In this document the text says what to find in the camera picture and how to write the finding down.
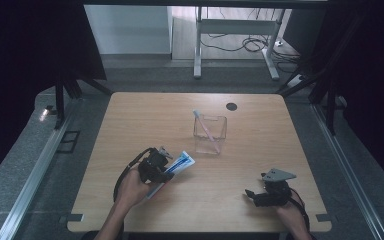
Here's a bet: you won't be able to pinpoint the right hand-held gripper cable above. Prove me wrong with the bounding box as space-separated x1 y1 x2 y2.
289 187 317 240

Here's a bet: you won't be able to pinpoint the white power strip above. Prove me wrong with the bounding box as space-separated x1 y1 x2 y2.
286 74 306 88

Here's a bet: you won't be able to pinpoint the black floor cables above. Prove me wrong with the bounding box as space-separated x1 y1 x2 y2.
200 8 301 74

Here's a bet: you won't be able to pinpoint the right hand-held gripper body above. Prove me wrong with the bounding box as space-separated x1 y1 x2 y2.
259 168 298 208

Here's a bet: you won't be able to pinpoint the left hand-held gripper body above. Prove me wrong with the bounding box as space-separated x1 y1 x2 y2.
137 145 175 184

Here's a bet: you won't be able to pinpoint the person's right hand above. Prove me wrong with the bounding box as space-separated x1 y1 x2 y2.
274 194 310 234

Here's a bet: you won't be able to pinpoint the black floor frame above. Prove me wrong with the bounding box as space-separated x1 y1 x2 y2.
56 130 81 154

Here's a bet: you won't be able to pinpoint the person's left hand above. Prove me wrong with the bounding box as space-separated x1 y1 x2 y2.
116 165 158 209

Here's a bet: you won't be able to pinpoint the white and blue toothpaste tube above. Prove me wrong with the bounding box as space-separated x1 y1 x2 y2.
145 150 196 200

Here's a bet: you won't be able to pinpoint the pink toothbrush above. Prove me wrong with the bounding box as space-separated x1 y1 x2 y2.
192 109 222 154

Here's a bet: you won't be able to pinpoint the aluminium rail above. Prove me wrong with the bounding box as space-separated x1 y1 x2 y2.
0 99 81 240
311 103 384 240

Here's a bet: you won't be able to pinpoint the black metal stand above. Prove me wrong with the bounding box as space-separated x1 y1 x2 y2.
44 71 114 130
276 13 368 136

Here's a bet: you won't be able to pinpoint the black table bracket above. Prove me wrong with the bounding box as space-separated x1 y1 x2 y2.
59 213 85 224

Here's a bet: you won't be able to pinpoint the clear plastic container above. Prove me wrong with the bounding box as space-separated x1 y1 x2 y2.
192 113 228 155

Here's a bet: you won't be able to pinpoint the white cabinet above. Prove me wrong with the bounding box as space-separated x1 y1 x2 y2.
84 4 174 55

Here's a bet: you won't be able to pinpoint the white metal desk frame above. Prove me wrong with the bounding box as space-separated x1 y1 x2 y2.
193 6 286 81

